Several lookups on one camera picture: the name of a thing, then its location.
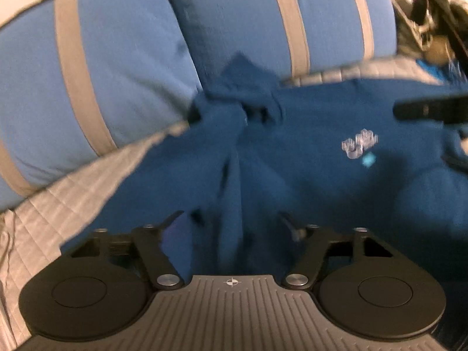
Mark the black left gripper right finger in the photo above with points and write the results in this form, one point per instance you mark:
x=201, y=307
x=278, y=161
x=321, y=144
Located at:
x=320, y=244

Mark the grey quilted bedspread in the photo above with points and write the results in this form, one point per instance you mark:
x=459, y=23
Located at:
x=32, y=233

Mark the blue striped pillow left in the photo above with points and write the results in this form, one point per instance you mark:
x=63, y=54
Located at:
x=83, y=78

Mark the blue striped pillow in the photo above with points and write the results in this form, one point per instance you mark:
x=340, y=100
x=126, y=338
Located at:
x=83, y=78
x=290, y=38

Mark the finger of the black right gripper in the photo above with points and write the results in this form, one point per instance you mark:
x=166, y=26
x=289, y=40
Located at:
x=448, y=110

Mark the dark cluttered bag pile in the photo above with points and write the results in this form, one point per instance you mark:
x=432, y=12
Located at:
x=434, y=33

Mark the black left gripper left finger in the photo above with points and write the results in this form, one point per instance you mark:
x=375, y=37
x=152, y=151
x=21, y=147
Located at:
x=141, y=248

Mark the blue striped pillow right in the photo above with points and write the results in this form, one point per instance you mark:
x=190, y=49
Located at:
x=290, y=38

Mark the dark blue sweatshirt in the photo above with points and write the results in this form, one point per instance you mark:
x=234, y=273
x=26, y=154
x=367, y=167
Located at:
x=330, y=154

